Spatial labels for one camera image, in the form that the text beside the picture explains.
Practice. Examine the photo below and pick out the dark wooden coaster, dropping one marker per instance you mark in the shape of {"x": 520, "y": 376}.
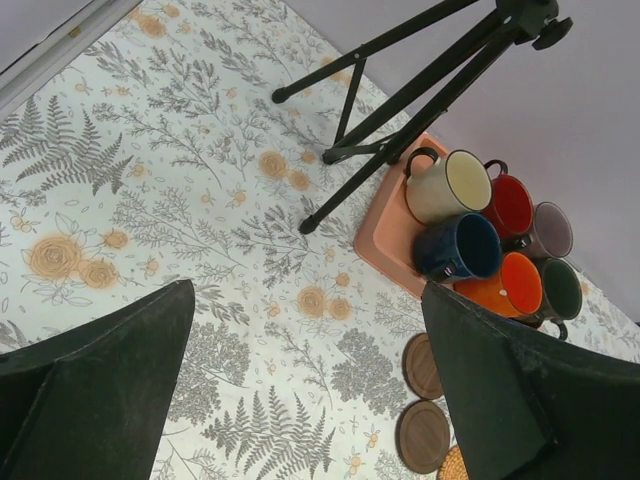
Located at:
{"x": 422, "y": 437}
{"x": 419, "y": 368}

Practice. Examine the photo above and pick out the black music stand tripod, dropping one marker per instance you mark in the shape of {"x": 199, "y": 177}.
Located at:
{"x": 509, "y": 23}

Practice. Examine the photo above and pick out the grey lilac mug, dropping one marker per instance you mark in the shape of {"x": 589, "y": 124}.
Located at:
{"x": 550, "y": 234}

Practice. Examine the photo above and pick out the pink serving tray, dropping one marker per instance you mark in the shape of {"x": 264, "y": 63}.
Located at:
{"x": 386, "y": 236}

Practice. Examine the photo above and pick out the dark green mug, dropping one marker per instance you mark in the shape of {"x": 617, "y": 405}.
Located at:
{"x": 562, "y": 296}

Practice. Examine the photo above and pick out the woven cork coaster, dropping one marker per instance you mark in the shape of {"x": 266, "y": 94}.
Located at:
{"x": 453, "y": 466}

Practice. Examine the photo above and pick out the cream enamel mug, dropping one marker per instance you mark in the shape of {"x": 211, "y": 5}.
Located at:
{"x": 441, "y": 187}

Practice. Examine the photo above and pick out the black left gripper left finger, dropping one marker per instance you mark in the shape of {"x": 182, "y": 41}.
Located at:
{"x": 91, "y": 403}

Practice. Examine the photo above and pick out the dark blue mug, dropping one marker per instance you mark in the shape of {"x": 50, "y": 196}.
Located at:
{"x": 459, "y": 248}

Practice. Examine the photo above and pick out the floral table mat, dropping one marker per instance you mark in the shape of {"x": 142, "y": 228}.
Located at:
{"x": 157, "y": 156}

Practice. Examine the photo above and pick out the red mug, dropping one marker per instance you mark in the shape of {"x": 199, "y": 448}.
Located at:
{"x": 510, "y": 210}

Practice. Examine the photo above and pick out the orange mug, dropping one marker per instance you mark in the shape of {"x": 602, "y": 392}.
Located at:
{"x": 515, "y": 291}

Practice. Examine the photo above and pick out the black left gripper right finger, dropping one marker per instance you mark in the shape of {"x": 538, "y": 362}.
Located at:
{"x": 525, "y": 405}

